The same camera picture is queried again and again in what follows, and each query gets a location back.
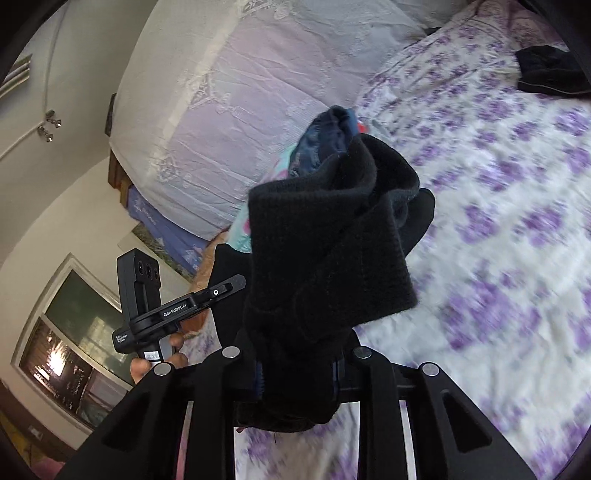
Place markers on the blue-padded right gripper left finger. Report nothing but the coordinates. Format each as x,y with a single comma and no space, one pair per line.
174,423

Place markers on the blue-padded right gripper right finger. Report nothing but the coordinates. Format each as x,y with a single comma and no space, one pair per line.
418,420

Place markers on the black pants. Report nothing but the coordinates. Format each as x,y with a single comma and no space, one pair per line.
337,259

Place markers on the left hand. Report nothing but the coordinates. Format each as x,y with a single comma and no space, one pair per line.
189,328

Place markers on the blue mattress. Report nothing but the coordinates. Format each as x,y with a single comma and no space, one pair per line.
183,248

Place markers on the colourful floral blanket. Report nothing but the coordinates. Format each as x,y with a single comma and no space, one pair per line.
251,230

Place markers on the purple floral bedsheet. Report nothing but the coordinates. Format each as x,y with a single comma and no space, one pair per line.
503,273

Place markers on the lilac white pillow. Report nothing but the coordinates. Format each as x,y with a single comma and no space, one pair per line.
214,91

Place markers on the white wardrobe door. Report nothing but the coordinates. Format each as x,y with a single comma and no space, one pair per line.
52,124

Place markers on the folded blue jeans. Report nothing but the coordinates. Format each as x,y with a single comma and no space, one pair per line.
328,134

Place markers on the folded red blue garment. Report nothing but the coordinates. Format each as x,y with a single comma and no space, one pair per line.
362,128

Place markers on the navy blue pants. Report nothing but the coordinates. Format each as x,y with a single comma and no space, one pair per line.
550,71

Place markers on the window with white frame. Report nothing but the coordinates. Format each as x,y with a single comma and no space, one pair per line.
65,350

